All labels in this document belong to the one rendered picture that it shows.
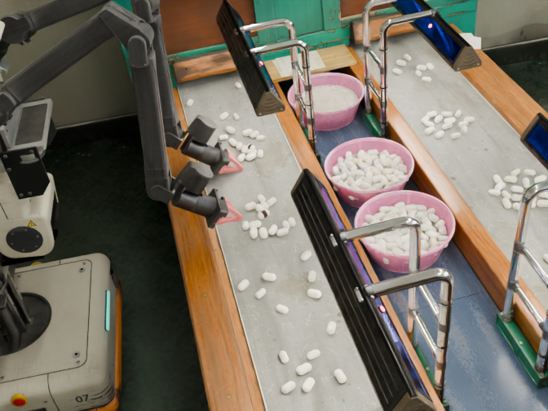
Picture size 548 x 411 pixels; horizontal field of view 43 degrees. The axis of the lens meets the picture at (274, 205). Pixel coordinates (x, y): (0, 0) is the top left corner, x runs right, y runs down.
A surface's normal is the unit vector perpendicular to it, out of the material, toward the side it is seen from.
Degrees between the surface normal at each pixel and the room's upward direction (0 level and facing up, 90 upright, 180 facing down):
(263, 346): 0
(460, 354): 0
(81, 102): 90
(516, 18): 90
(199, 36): 89
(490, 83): 0
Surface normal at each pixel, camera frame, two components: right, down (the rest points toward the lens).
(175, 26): 0.24, 0.61
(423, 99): -0.11, -0.76
